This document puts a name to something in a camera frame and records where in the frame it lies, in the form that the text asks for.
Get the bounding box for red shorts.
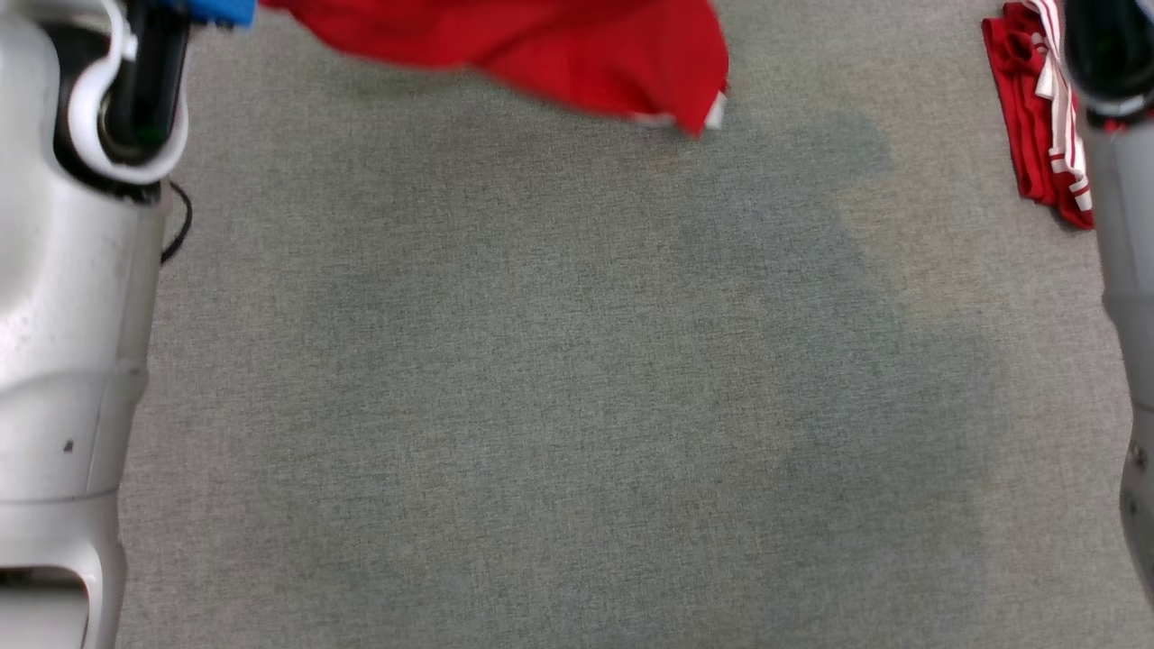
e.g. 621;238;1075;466
260;0;731;140

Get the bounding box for red basketball jersey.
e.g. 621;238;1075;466
980;0;1097;232

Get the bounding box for grey fabric work surface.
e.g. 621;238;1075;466
113;0;1154;649

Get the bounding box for black cable with teal plug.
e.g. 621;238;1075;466
160;180;194;266

